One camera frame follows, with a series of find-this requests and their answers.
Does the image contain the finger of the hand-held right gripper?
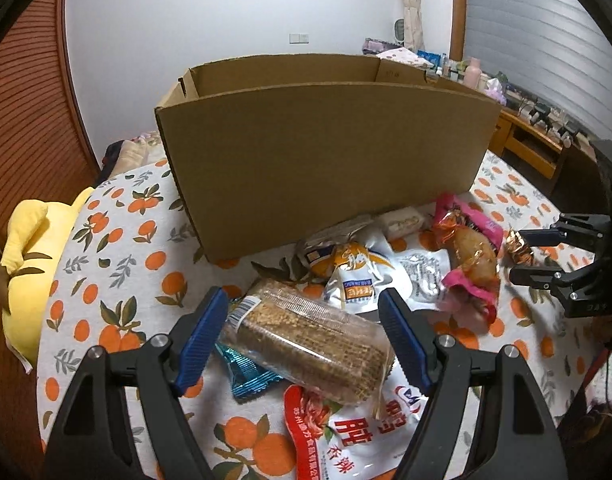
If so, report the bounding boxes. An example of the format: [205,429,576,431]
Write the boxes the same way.
[517,213,612,250]
[508,265,589,302]

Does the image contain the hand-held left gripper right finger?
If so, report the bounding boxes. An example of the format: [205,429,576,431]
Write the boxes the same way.
[377,287,569,480]

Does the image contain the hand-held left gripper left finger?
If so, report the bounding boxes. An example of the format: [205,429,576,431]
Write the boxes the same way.
[43,286,230,480]

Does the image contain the gold candy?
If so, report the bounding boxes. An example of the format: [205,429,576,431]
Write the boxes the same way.
[503,229,536,266]

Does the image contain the blue foil snack packet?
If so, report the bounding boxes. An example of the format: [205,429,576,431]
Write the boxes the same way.
[216,342,281,400]

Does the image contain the clear brown wafer packet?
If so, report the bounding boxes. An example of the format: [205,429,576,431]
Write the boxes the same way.
[220,278,397,406]

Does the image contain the brown cardboard box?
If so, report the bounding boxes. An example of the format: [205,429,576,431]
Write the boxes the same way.
[155,53,503,264]

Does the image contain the pink clear snack packet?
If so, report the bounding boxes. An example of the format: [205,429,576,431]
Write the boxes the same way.
[431,192,504,331]

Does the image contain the silver white snack packet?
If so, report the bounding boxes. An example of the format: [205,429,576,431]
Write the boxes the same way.
[393,247,454,306]

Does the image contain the orange and white snack packet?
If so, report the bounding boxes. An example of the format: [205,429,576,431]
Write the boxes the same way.
[323,225,413,313]

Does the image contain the wooden desk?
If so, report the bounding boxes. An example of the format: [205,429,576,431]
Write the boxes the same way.
[488,105,598,196]

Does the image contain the red and white snack packet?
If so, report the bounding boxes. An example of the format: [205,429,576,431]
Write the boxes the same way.
[283,367,429,480]

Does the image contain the orange print bedsheet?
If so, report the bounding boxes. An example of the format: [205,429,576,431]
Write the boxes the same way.
[36,152,612,480]

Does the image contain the small white cake packet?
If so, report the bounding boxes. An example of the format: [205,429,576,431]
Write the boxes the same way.
[378,205,429,238]

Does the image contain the white packet with yellow label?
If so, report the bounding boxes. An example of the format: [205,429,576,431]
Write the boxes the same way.
[296,215,377,281]

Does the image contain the pale purple pouch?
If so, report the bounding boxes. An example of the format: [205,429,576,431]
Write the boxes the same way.
[486,80,510,106]

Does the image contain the yellow plush toy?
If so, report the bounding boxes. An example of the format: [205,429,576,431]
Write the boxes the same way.
[0,187,94,373]

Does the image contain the grey window blind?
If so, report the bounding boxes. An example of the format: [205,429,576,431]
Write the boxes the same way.
[463,0,612,148]

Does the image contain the floral quilt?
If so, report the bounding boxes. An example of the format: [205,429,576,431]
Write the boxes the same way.
[120,131,163,173]

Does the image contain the dark cloth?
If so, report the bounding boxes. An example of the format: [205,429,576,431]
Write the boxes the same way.
[98,141,125,181]

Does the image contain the purple folded cloth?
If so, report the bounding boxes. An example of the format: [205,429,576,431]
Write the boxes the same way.
[363,37,401,56]

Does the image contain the pale floral curtain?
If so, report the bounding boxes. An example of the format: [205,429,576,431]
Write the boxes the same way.
[393,0,427,52]

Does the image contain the brown louvred wardrobe door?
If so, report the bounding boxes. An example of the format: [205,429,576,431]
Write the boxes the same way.
[0,0,100,461]

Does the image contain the wooden window frame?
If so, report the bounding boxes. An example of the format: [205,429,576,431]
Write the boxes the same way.
[448,0,468,61]

